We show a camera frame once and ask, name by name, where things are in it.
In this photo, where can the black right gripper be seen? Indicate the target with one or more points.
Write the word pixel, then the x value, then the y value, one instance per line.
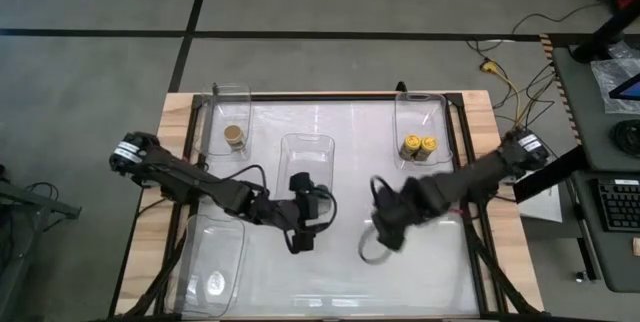
pixel 397 212

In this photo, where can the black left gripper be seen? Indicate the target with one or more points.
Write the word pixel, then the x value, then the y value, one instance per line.
pixel 307 212

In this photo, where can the yellow lid spice jar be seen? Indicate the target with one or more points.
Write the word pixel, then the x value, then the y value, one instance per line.
pixel 428 143
pixel 411 142

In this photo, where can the tan lid spice jar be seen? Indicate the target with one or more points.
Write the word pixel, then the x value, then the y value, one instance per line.
pixel 233 133

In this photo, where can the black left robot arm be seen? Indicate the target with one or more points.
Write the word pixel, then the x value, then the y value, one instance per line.
pixel 200 182

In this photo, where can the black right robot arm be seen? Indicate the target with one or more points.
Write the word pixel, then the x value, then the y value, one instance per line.
pixel 480 174

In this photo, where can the small red tag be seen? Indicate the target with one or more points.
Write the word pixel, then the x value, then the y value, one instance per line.
pixel 455 210

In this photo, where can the clear plastic bin with sticker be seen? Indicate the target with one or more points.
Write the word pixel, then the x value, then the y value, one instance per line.
pixel 215 257

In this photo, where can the white paper sheet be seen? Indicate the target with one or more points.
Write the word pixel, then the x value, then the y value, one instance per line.
pixel 542 207

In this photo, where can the black floor beam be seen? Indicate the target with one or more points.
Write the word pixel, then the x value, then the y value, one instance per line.
pixel 550 174

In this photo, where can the light wooden table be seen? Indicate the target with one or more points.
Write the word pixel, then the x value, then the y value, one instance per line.
pixel 150 242

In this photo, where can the small black knob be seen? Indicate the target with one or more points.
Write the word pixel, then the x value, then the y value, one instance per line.
pixel 580 277

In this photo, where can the grey desk with striped edge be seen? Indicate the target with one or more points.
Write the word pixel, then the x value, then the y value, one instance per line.
pixel 590 112

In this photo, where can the black keyboard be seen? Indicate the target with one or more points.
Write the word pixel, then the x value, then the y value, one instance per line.
pixel 620 204

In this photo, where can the dark grey desk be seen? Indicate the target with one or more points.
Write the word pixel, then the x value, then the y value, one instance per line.
pixel 615 262

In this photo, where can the brown item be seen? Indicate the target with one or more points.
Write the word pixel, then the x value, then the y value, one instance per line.
pixel 636 247

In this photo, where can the clear plastic bag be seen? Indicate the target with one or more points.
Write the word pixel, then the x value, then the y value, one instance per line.
pixel 607 77

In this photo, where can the blue screen tablet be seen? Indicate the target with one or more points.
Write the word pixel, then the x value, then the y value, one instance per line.
pixel 630 89

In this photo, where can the black desk leg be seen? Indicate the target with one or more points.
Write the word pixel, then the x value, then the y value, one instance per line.
pixel 597 39

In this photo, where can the grey metal stand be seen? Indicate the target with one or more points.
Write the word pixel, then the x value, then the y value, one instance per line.
pixel 40 201

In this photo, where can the black metal rig frame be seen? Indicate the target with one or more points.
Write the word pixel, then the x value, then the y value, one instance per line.
pixel 325 97

